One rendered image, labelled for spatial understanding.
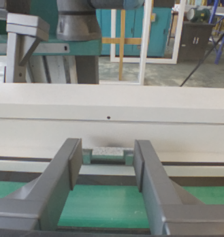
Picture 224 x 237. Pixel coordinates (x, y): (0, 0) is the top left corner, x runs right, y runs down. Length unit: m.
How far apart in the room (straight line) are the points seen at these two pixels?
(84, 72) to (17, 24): 0.91
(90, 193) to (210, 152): 0.13
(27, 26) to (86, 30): 0.49
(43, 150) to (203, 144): 0.17
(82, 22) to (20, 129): 0.58
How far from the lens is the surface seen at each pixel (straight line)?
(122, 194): 0.17
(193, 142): 0.19
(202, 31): 3.84
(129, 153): 0.16
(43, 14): 0.91
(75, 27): 0.71
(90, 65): 1.11
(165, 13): 3.81
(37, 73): 1.09
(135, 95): 0.16
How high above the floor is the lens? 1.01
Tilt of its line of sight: 36 degrees down
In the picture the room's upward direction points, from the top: 1 degrees clockwise
